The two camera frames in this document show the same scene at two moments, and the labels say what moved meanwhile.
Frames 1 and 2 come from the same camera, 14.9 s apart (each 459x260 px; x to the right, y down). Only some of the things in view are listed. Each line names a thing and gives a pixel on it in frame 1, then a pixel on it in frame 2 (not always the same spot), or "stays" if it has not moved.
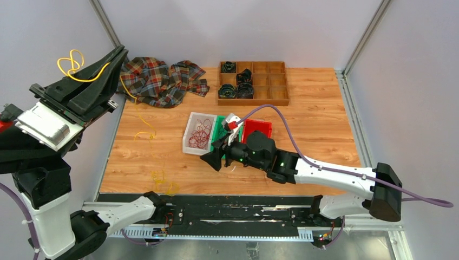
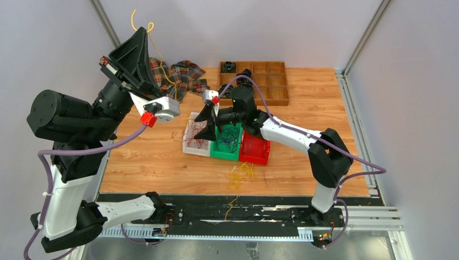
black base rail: (246, 210) stays
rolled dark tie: (244, 77) stays
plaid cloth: (151, 81) stays
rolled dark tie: (228, 67) stays
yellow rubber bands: (70, 66) -> (237, 174)
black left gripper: (86, 101) -> (130, 65)
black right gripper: (214, 157) -> (209, 114)
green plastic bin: (220, 133) stays
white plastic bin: (198, 132) stays
